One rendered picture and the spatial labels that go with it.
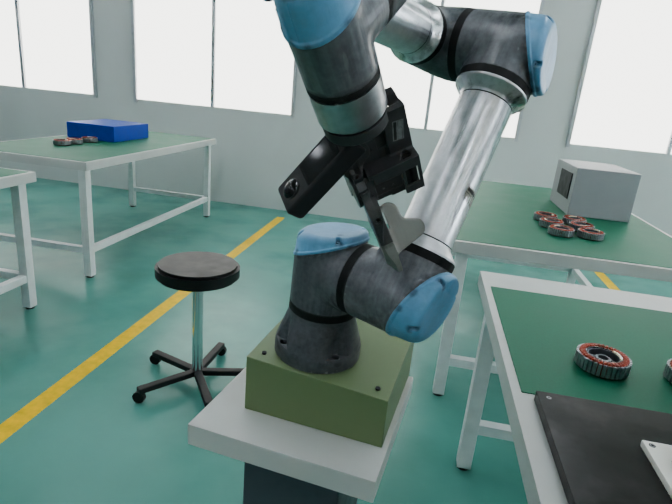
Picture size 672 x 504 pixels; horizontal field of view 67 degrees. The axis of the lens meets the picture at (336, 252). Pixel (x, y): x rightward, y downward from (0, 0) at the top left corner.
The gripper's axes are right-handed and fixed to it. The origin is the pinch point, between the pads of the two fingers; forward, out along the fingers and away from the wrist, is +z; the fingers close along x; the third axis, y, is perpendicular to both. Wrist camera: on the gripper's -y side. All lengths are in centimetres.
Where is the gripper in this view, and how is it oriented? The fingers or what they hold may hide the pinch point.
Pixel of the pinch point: (373, 233)
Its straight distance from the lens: 69.6
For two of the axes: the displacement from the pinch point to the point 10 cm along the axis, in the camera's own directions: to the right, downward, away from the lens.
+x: -3.2, -7.2, 6.1
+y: 9.1, -4.1, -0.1
